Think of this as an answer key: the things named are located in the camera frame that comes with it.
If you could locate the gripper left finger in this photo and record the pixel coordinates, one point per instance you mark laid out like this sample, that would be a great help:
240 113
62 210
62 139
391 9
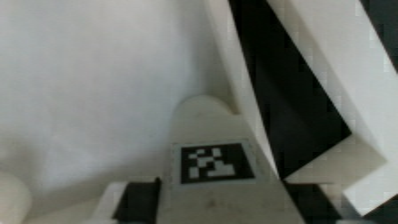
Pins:
128 203

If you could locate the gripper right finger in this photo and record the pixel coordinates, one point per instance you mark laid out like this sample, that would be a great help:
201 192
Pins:
313 204

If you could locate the white square table top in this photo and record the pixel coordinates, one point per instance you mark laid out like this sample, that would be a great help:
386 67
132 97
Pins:
105 61

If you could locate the white U-shaped fence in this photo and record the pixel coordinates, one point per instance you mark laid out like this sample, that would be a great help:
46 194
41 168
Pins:
355 168

